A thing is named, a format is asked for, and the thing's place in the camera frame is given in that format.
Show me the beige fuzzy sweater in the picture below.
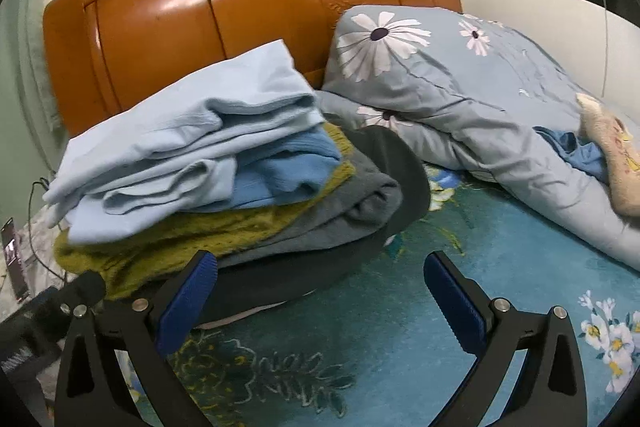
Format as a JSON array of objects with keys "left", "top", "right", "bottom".
[{"left": 576, "top": 93, "right": 640, "bottom": 218}]

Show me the dark blue garment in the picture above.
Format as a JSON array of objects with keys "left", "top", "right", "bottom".
[{"left": 534, "top": 126, "right": 608, "bottom": 184}]

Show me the olive folded garment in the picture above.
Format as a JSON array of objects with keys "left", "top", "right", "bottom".
[{"left": 53, "top": 122, "right": 355, "bottom": 300}]

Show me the black phone on nightstand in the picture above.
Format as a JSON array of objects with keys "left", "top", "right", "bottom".
[{"left": 1, "top": 218, "right": 29, "bottom": 303}]

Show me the teal floral bed blanket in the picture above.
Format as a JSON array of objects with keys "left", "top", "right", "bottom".
[{"left": 114, "top": 160, "right": 640, "bottom": 427}]

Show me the blue folded garment on stack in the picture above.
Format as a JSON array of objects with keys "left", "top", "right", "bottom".
[{"left": 222, "top": 126, "right": 343, "bottom": 210}]

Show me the light blue long-sleeve shirt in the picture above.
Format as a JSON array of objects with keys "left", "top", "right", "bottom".
[{"left": 43, "top": 40, "right": 323, "bottom": 245}]

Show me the grey-blue floral duvet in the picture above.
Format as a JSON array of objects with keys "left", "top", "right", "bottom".
[{"left": 320, "top": 5, "right": 639, "bottom": 268}]

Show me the orange wooden headboard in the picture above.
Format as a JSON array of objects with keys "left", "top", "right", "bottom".
[{"left": 43, "top": 0, "right": 461, "bottom": 135}]

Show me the black charging cable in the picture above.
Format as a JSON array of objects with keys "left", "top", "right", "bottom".
[{"left": 27, "top": 175, "right": 68, "bottom": 283}]

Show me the grey folded garment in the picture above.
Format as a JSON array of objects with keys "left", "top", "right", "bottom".
[{"left": 219, "top": 150, "right": 402, "bottom": 268}]

